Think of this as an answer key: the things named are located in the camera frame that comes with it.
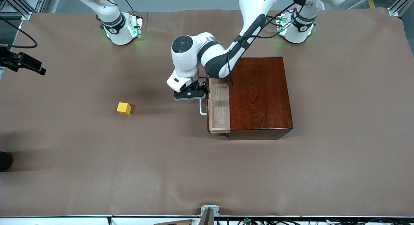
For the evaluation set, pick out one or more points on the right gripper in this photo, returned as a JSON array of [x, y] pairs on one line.
[[13, 60]]

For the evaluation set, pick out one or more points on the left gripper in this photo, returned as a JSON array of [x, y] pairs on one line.
[[202, 88]]

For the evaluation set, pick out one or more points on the light wood drawer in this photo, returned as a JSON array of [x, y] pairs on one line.
[[220, 105]]

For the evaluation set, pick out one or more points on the yellow cube block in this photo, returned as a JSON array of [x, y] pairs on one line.
[[124, 108]]

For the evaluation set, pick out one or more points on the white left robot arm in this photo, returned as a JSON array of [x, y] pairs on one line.
[[210, 53]]

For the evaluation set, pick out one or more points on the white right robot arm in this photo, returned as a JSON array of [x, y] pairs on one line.
[[118, 32]]

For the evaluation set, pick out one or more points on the dark wooden cabinet box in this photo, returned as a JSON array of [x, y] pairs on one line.
[[265, 99]]

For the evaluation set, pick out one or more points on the grey metal stand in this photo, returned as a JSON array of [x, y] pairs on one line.
[[42, 0]]

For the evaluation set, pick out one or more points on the black rounded shoe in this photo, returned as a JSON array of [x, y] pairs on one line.
[[5, 161]]

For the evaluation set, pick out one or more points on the table cover sheet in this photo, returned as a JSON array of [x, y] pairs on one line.
[[97, 170]]

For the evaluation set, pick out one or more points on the aluminium frame profile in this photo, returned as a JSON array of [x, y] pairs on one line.
[[393, 12], [24, 15]]

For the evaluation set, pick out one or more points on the grey metal camera bracket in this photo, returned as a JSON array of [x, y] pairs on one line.
[[210, 210]]

